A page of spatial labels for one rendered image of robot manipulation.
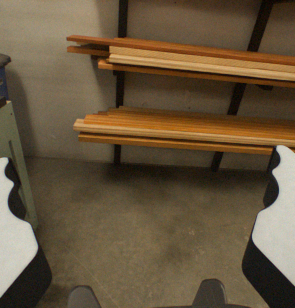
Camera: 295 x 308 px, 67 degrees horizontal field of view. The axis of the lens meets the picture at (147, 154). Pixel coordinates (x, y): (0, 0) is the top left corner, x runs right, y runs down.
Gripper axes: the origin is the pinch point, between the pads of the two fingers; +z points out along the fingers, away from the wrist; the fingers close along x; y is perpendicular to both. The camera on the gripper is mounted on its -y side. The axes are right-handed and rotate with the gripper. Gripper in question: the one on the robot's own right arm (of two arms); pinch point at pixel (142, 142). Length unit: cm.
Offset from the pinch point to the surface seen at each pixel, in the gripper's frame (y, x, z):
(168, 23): 0, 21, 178
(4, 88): 36, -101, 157
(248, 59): 19, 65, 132
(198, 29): 5, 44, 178
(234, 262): 132, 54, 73
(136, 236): 123, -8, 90
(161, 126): 62, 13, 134
